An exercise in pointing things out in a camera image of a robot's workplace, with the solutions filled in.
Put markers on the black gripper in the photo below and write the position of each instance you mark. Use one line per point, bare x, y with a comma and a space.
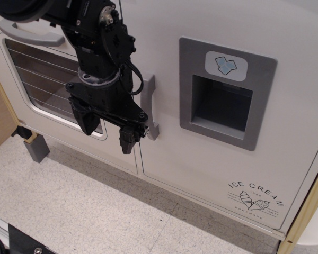
93, 99

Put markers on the grey fridge door handle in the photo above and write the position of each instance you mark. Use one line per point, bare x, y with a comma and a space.
146, 104

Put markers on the white toy fridge door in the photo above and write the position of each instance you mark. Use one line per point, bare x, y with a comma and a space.
265, 187

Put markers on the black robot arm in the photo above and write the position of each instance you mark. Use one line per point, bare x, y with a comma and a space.
103, 48

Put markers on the grey cabinet foot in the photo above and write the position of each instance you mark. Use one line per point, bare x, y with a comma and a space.
38, 149

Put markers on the white oven door with window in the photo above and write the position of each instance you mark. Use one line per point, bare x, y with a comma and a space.
34, 80

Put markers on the grey ice dispenser panel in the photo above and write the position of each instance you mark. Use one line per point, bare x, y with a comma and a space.
223, 91

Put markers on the grey oven door handle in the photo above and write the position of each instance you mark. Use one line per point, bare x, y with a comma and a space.
47, 40

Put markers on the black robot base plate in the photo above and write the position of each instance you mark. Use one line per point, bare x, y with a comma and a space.
19, 242

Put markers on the aluminium rail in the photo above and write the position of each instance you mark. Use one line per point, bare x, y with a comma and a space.
4, 233

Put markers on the beige wooden right post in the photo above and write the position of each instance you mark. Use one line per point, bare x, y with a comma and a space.
301, 221

